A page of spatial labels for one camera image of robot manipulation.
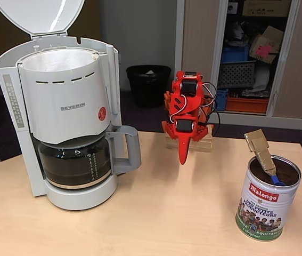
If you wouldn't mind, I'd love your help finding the white paper coffee filter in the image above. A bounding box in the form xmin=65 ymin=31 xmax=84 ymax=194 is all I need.
xmin=22 ymin=49 xmax=97 ymax=73

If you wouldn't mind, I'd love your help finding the white paper bag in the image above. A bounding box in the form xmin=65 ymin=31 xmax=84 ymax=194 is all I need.
xmin=253 ymin=63 xmax=271 ymax=90

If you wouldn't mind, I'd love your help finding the Malongo coffee tin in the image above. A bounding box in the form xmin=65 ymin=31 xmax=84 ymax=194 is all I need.
xmin=235 ymin=154 xmax=302 ymax=240

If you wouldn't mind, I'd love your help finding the white drip coffee maker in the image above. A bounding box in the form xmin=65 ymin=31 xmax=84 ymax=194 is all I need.
xmin=0 ymin=0 xmax=121 ymax=211

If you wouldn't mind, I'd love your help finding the plain cardboard box flap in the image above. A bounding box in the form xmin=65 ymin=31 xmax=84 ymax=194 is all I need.
xmin=262 ymin=25 xmax=285 ymax=41

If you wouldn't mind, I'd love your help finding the dark ground coffee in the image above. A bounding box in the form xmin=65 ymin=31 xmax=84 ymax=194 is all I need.
xmin=249 ymin=157 xmax=300 ymax=187

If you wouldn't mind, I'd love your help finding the black waste bin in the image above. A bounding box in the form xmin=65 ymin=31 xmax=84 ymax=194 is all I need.
xmin=126 ymin=65 xmax=172 ymax=109

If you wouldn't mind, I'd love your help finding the white servo cable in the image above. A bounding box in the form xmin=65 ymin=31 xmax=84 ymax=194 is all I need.
xmin=169 ymin=82 xmax=217 ymax=121

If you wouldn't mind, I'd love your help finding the glass carafe grey handle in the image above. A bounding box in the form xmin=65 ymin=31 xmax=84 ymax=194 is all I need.
xmin=37 ymin=125 xmax=142 ymax=190

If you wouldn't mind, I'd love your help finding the small blue plastic bin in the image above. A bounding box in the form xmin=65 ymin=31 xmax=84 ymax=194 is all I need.
xmin=216 ymin=89 xmax=229 ymax=111

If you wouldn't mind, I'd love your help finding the grey perforated metal box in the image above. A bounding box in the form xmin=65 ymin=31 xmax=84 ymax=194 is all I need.
xmin=217 ymin=60 xmax=257 ymax=89

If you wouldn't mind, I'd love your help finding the orange plastic crate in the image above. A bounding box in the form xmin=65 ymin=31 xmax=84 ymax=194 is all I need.
xmin=225 ymin=96 xmax=270 ymax=113

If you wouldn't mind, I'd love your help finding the cardboard box with pink mark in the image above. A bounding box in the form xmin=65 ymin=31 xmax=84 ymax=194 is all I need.
xmin=248 ymin=34 xmax=282 ymax=63

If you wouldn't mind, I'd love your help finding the large blue plastic crate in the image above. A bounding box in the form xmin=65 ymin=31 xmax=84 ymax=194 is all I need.
xmin=221 ymin=46 xmax=250 ymax=64

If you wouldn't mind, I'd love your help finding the black power cable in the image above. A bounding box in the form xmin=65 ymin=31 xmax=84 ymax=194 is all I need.
xmin=206 ymin=87 xmax=221 ymax=137

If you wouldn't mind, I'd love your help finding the wooden base block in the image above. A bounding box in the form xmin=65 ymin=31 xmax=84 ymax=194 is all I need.
xmin=165 ymin=124 xmax=213 ymax=153

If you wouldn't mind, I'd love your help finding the blue scoop with taped handle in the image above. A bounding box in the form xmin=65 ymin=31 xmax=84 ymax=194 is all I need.
xmin=243 ymin=129 xmax=287 ymax=186

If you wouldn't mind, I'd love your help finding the long dark cardboard box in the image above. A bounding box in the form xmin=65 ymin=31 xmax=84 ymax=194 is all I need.
xmin=242 ymin=0 xmax=291 ymax=17

